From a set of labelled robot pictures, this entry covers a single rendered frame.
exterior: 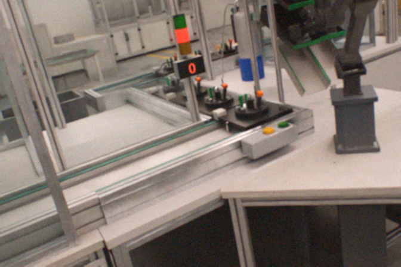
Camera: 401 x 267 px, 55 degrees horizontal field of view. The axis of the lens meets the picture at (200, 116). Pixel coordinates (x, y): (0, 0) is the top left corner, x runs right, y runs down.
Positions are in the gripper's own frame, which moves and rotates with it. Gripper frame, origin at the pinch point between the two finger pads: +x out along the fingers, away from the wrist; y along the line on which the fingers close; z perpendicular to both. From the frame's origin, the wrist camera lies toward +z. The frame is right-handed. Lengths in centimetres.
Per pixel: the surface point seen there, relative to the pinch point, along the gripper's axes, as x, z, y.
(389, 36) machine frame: 79, -21, -130
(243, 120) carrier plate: 4.2, -27.0, 35.7
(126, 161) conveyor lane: 15, -27, 83
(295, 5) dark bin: -4.5, 10.3, 3.4
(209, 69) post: 119, -3, -4
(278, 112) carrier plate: 0.1, -28.5, 21.7
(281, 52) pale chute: 10.8, -6.2, 5.4
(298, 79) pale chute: 7.4, -19.4, 3.4
